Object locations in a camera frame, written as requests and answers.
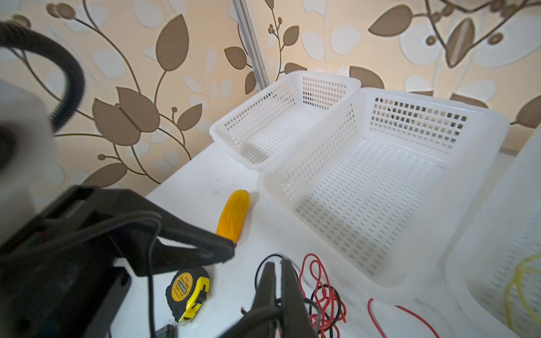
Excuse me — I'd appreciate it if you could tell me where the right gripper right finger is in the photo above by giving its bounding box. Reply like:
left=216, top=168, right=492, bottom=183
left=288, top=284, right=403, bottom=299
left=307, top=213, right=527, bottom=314
left=280, top=259, right=317, bottom=338

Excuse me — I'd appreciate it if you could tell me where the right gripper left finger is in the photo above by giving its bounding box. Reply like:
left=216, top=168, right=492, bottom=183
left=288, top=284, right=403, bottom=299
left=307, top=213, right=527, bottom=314
left=249, top=262, right=278, bottom=337

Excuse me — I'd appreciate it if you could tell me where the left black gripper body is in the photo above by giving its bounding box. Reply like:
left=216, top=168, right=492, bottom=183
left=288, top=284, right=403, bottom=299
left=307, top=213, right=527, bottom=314
left=1, top=187, right=143, bottom=337

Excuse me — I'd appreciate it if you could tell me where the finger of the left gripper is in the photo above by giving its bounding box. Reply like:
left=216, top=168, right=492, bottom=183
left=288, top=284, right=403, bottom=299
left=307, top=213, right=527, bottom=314
left=114, top=198, right=235, bottom=277

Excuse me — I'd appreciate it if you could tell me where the black cable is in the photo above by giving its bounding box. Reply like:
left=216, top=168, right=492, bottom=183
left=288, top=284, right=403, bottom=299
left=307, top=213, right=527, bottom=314
left=219, top=253, right=342, bottom=338

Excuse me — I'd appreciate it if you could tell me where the red cable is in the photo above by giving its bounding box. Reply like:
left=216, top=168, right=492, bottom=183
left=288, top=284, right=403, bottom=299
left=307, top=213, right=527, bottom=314
left=298, top=253, right=440, bottom=338

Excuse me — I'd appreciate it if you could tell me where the yellow cable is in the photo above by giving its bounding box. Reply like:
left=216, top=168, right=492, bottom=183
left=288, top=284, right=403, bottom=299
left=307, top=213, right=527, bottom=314
left=504, top=253, right=541, bottom=330

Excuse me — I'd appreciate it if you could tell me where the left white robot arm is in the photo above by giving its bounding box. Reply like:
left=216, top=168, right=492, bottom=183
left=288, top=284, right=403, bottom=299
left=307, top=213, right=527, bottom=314
left=1, top=20, right=235, bottom=337

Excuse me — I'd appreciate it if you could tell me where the yellow black tape measure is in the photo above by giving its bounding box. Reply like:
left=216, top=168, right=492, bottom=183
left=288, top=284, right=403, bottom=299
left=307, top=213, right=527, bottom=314
left=166, top=267, right=210, bottom=323

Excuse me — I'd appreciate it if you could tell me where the yellow corn cob toy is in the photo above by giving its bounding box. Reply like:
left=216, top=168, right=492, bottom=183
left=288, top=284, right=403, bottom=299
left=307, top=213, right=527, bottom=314
left=216, top=190, right=250, bottom=244

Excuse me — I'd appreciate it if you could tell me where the left white plastic basket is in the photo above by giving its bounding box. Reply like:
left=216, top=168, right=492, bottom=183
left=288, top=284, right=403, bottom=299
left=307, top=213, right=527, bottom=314
left=209, top=70, right=362, bottom=171

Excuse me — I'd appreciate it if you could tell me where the white plastic basket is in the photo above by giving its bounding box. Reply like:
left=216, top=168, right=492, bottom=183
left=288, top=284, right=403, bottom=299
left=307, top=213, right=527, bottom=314
left=209, top=70, right=362, bottom=171
left=257, top=88, right=510, bottom=304
left=445, top=129, right=540, bottom=337

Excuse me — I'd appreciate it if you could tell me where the middle white plastic basket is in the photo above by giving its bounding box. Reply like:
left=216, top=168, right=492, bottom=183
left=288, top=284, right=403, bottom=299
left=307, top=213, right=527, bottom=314
left=257, top=88, right=510, bottom=304

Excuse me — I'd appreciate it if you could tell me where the right white plastic basket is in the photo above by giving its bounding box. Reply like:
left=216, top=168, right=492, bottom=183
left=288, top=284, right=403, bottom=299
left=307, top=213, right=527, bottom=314
left=445, top=129, right=540, bottom=337

